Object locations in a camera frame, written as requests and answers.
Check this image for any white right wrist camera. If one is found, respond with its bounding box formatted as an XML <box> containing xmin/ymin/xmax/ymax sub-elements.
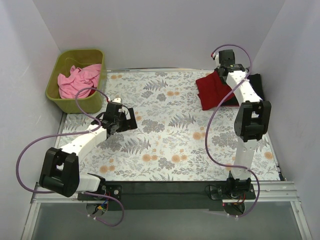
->
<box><xmin>211</xmin><ymin>52</ymin><xmax>221</xmax><ymax>68</ymax></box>

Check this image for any pink crumpled t shirt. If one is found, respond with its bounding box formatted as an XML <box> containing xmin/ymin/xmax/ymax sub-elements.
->
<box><xmin>57</xmin><ymin>63</ymin><xmax>102</xmax><ymax>99</ymax></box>

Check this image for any aluminium frame rail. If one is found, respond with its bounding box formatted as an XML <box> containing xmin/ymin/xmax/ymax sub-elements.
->
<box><xmin>22</xmin><ymin>181</ymin><xmax>312</xmax><ymax>240</ymax></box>

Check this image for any green plastic bin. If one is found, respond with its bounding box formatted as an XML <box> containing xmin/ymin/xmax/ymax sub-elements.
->
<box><xmin>45</xmin><ymin>49</ymin><xmax>105</xmax><ymax>114</ymax></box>

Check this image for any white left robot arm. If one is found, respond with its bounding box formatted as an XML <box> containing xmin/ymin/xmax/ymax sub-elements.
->
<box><xmin>39</xmin><ymin>99</ymin><xmax>138</xmax><ymax>200</ymax></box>

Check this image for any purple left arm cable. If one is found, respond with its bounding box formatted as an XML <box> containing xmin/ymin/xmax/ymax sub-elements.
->
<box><xmin>15</xmin><ymin>87</ymin><xmax>126</xmax><ymax>227</ymax></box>

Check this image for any red t shirt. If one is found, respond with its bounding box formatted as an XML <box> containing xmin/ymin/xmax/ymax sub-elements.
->
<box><xmin>195</xmin><ymin>70</ymin><xmax>232</xmax><ymax>111</ymax></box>

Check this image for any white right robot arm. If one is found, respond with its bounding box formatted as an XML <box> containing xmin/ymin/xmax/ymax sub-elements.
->
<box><xmin>212</xmin><ymin>49</ymin><xmax>272</xmax><ymax>199</ymax></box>

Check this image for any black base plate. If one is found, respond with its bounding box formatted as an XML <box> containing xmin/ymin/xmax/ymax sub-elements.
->
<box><xmin>77</xmin><ymin>180</ymin><xmax>259</xmax><ymax>215</ymax></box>

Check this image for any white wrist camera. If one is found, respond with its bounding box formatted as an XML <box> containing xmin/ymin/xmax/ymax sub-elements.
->
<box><xmin>108</xmin><ymin>97</ymin><xmax>122</xmax><ymax>104</ymax></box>
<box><xmin>211</xmin><ymin>52</ymin><xmax>221</xmax><ymax>68</ymax></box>

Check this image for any folded black t shirt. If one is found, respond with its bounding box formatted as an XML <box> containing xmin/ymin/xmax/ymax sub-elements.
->
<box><xmin>222</xmin><ymin>73</ymin><xmax>265</xmax><ymax>107</ymax></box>

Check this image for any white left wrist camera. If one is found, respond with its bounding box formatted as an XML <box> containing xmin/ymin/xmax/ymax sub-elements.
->
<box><xmin>108</xmin><ymin>97</ymin><xmax>122</xmax><ymax>104</ymax></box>

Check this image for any red garment in bin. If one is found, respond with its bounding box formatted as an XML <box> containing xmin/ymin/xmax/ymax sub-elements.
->
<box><xmin>88</xmin><ymin>88</ymin><xmax>96</xmax><ymax>96</ymax></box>

